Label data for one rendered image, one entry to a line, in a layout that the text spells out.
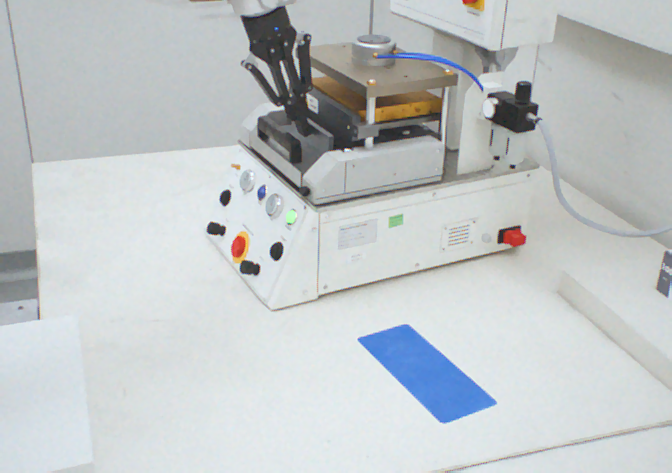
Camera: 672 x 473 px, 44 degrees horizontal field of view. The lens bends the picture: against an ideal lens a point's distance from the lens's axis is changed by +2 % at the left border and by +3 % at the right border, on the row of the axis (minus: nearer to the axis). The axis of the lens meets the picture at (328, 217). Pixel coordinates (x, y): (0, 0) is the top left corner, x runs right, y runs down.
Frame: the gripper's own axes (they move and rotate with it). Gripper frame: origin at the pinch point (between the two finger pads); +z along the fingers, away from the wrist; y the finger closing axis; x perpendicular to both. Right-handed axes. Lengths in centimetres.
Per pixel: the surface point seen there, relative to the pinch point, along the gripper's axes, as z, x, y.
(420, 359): 26.7, 38.7, 7.0
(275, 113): 2.9, -11.2, 0.6
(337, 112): -0.6, 6.4, -4.6
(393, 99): 1.7, 7.4, -14.9
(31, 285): 85, -143, 66
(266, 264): 17.0, 10.4, 17.8
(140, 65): 31, -145, 0
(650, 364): 36, 55, -21
